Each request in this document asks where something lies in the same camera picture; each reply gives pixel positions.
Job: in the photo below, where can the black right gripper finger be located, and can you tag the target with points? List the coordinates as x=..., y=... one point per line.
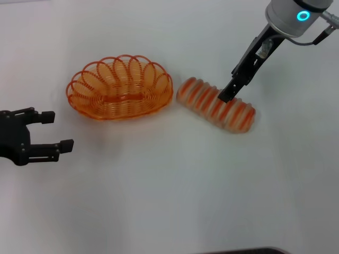
x=231, y=91

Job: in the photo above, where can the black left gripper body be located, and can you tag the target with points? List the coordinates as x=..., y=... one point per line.
x=13, y=135

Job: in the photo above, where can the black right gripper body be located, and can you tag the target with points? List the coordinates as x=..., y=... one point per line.
x=250, y=63

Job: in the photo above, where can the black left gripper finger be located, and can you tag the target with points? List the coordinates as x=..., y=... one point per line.
x=66, y=146
x=47, y=117

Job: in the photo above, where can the orange striped toy bread loaf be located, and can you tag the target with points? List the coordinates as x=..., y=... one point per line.
x=206, y=103

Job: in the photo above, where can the orange woven plastic basket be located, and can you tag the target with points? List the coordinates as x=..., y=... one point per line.
x=119, y=103

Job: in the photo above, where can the dark rounded robot base edge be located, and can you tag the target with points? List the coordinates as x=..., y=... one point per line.
x=246, y=250

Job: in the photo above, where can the small silver gripper plug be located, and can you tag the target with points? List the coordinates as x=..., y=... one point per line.
x=265, y=47

